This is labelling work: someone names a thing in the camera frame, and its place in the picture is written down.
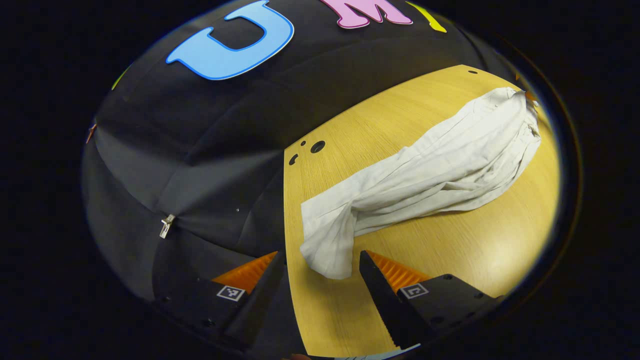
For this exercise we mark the white jeans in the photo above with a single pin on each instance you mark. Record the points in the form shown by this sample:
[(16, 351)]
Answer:
[(425, 170)]

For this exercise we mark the silver metal clip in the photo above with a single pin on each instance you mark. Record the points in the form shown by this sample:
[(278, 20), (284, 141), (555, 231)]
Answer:
[(166, 226)]

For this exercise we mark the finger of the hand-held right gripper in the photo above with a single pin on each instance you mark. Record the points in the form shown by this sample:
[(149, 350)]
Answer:
[(531, 96)]

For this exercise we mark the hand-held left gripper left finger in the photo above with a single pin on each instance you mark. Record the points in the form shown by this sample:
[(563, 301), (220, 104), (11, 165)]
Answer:
[(257, 300)]

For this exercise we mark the black backdrop cloth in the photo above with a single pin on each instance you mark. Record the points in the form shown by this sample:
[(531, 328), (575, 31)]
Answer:
[(200, 150)]

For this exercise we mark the copper cloth clip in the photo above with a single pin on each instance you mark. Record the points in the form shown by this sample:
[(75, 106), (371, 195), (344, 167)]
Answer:
[(91, 132)]

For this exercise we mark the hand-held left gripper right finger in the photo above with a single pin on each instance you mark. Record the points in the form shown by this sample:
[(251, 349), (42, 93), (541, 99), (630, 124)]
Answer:
[(385, 300)]

